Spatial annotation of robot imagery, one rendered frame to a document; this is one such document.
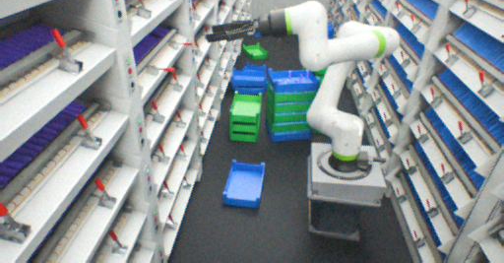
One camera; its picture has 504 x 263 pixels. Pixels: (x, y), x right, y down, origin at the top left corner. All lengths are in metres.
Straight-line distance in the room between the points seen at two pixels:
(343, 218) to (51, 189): 1.32
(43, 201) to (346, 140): 1.16
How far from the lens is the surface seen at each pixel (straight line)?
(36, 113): 0.71
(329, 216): 1.77
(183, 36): 1.63
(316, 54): 1.19
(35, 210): 0.80
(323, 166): 1.66
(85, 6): 0.95
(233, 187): 2.04
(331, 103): 1.63
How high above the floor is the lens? 1.41
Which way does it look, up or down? 32 degrees down
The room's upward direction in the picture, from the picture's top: 2 degrees clockwise
